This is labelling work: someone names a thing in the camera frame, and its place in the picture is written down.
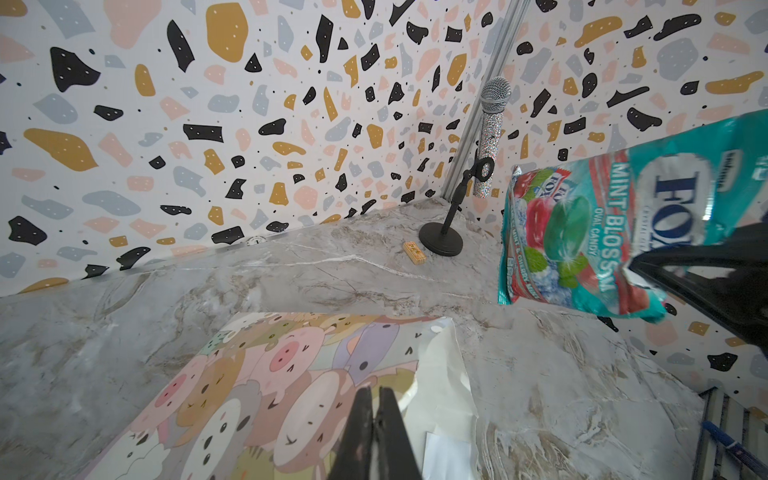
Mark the white cartoon paper bag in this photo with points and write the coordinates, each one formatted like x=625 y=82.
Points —
x=270 y=394

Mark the blue marker pen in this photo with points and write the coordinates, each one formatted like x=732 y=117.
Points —
x=736 y=450

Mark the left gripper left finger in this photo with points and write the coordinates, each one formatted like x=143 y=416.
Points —
x=353 y=461

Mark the silver glitter microphone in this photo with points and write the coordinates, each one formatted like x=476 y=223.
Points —
x=494 y=97

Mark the black microphone stand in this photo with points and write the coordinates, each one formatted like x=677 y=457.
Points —
x=440 y=238

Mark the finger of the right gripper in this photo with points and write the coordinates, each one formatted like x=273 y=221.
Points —
x=727 y=282

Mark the teal mint blossom candy bag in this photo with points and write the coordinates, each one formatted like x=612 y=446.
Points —
x=570 y=232

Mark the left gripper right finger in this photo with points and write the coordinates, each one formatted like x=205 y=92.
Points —
x=395 y=456

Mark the small orange block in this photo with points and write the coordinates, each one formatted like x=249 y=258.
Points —
x=414 y=253

